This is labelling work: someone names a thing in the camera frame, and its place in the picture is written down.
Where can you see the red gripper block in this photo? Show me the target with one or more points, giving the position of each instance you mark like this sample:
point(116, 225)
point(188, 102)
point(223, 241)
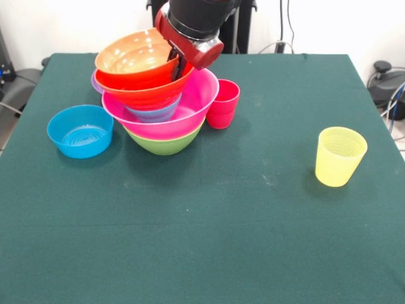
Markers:
point(193, 50)

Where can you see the large magenta bowl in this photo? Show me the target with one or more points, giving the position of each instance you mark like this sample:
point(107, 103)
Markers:
point(199, 95)

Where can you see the orange bowl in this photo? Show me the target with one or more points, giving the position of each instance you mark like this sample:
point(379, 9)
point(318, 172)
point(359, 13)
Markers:
point(133, 54)
point(148, 101)

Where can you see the small cyan bowl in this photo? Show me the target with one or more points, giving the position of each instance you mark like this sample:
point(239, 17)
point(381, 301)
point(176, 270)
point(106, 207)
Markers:
point(155, 115)

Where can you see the yellow cup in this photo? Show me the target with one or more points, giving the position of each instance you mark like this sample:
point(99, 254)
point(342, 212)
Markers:
point(340, 161)

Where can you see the red cup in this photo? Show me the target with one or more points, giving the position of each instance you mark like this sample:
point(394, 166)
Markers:
point(221, 107)

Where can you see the purple bowl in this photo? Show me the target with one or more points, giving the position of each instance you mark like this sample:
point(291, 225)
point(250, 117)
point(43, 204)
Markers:
point(96, 86)

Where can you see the green bowl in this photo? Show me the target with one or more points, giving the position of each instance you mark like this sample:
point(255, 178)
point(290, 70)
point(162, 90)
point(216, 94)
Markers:
point(167, 146)

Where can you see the straight-sided blue bowl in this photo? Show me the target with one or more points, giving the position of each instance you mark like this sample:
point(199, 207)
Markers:
point(81, 133)

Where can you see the black computer box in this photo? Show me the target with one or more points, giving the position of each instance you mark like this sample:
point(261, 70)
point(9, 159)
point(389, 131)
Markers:
point(4, 63)

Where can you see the dark green table cloth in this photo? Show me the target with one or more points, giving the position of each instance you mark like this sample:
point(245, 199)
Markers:
point(284, 237)

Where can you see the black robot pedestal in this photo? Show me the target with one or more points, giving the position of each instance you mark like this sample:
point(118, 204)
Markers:
point(245, 31)

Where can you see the black pedestal foot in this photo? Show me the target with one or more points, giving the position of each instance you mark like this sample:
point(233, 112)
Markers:
point(27, 82)
point(384, 77)

